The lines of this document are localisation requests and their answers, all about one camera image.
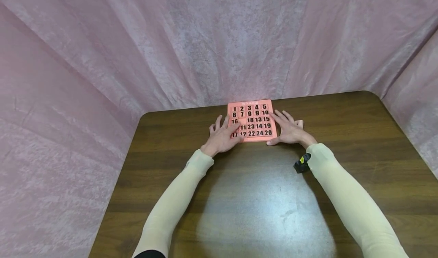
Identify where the person's left hand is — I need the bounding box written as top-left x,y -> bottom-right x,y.
200,115 -> 242,158

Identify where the person's right hand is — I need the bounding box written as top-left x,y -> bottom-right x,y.
266,110 -> 318,149

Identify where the orange sliding puzzle board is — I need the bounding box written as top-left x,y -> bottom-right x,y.
227,99 -> 278,142

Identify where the person's right forearm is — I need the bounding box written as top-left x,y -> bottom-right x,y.
305,143 -> 410,258

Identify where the person's left forearm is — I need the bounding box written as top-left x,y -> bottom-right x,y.
132,149 -> 215,258

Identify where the set of numbered orange tiles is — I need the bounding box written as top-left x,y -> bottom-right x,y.
230,104 -> 274,139

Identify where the black wrist band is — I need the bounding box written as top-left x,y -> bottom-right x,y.
293,153 -> 312,174

